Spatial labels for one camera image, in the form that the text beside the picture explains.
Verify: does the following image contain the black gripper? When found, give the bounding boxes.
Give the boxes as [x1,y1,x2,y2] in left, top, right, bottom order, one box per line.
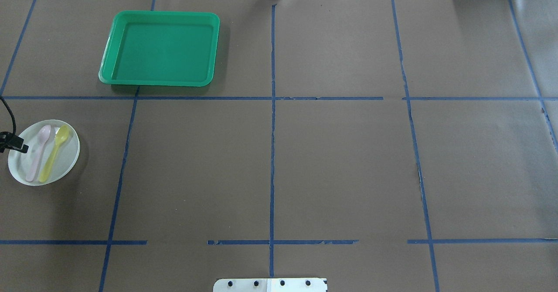
[0,132,29,154]

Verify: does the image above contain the white mast base plate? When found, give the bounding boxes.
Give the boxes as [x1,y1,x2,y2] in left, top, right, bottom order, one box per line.
[213,278,328,292]

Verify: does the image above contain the pink plastic spoon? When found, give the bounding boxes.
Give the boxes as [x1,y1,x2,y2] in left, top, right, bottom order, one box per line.
[25,125,51,182]

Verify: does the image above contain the green plastic tray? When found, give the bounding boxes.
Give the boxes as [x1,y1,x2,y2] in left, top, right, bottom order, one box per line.
[98,10,221,87]

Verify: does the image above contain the pale green round plate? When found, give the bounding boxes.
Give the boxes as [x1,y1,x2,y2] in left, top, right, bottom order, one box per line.
[8,119,81,186]

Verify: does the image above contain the yellow plastic spoon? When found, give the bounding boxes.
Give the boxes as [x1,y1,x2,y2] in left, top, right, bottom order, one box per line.
[38,125,70,183]

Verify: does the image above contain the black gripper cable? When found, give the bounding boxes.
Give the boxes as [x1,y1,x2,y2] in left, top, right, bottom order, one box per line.
[0,96,17,134]

